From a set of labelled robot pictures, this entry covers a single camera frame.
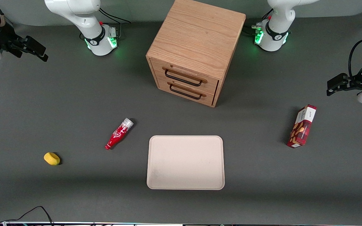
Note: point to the small yellow rounded object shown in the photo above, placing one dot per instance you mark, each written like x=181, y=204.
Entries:
x=52, y=158

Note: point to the wooden drawer cabinet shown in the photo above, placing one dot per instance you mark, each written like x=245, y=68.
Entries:
x=196, y=34

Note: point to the red coke bottle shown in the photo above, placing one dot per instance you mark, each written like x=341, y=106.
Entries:
x=118, y=134

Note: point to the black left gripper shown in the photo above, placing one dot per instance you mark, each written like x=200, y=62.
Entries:
x=352, y=83

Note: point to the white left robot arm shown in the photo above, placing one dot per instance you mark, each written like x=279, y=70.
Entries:
x=278, y=18

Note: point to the wooden drawer front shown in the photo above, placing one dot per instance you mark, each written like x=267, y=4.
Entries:
x=212, y=84
x=165, y=86

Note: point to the beige rectangular tray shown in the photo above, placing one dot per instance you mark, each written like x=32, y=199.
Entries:
x=185, y=163

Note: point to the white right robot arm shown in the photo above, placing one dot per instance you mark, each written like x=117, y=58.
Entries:
x=83, y=18

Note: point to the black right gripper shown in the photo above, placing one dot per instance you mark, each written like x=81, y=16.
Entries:
x=1, y=37

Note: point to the red plaid cookie box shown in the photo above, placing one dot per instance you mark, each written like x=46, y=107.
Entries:
x=301, y=128

